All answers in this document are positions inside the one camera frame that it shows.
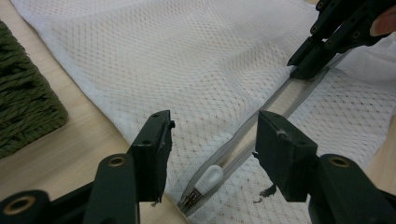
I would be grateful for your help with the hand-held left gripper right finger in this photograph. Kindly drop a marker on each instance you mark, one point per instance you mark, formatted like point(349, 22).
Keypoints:
point(286, 155)

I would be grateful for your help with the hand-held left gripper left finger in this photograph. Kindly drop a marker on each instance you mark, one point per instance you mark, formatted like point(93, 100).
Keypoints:
point(149, 155)

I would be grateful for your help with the white mesh laundry bag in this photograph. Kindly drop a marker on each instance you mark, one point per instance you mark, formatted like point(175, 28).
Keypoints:
point(186, 62)

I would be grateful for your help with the green woven basket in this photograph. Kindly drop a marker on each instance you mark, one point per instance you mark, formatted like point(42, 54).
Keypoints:
point(21, 99)

